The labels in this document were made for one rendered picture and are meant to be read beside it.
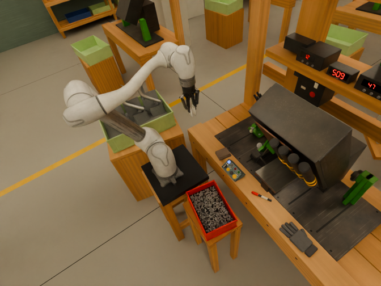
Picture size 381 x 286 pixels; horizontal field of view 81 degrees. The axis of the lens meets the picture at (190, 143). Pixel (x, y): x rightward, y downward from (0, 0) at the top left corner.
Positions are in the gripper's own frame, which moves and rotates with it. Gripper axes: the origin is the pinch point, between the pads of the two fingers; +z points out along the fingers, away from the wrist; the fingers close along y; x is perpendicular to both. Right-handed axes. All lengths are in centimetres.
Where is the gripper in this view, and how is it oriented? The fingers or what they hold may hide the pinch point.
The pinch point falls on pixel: (191, 110)
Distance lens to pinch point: 144.3
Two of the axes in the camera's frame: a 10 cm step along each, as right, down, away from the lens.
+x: 5.1, 6.1, -6.1
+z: 1.2, 6.5, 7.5
